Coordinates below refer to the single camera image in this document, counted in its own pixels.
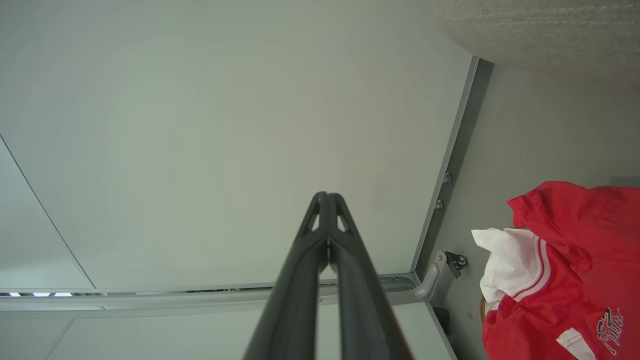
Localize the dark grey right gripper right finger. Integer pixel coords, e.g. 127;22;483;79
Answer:
327;192;413;360

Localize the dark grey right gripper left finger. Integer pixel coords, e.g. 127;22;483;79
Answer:
243;191;331;360

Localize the red and white jersey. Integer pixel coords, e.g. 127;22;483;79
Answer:
471;181;640;360

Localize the grey fabric sofa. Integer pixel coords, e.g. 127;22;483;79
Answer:
434;0;640;76

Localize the grey metal support leg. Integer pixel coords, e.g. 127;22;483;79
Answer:
0;250;447;319

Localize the black caster wheel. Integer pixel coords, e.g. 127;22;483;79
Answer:
446;251;468;279

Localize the grey metal frame rail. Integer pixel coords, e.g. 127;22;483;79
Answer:
410;56;495;275

